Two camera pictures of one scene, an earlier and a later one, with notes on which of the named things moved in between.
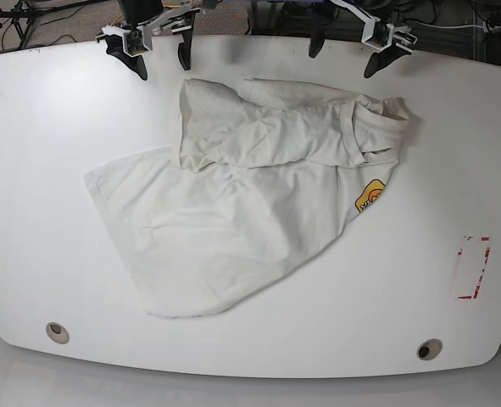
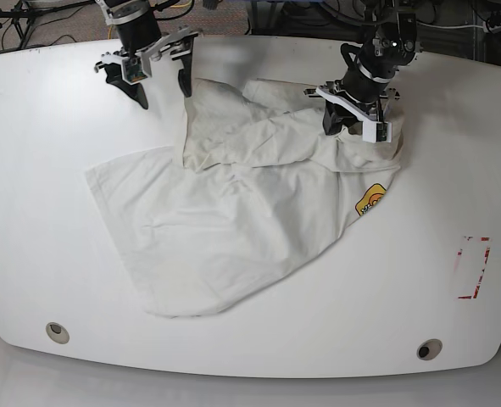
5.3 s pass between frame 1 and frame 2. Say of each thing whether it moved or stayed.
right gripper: moved
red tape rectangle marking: stayed
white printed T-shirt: stayed
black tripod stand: stayed
